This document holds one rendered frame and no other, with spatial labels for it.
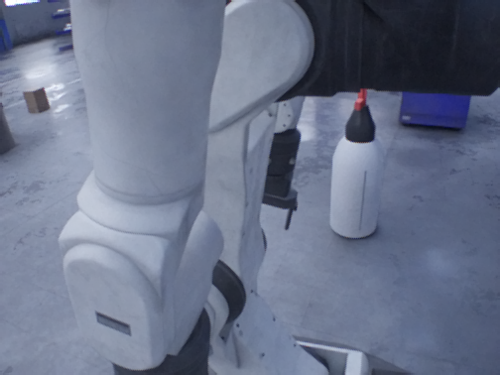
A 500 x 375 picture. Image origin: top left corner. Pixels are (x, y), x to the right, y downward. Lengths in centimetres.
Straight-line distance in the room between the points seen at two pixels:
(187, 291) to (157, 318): 5
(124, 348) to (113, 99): 16
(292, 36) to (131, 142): 17
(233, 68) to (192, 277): 17
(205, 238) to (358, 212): 127
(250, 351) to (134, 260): 45
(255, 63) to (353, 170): 114
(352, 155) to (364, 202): 21
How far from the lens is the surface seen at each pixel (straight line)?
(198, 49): 17
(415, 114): 281
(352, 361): 79
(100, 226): 20
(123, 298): 21
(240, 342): 61
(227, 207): 43
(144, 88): 16
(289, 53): 30
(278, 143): 63
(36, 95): 439
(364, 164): 142
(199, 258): 28
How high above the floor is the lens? 99
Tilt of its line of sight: 30 degrees down
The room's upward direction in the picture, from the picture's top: 5 degrees counter-clockwise
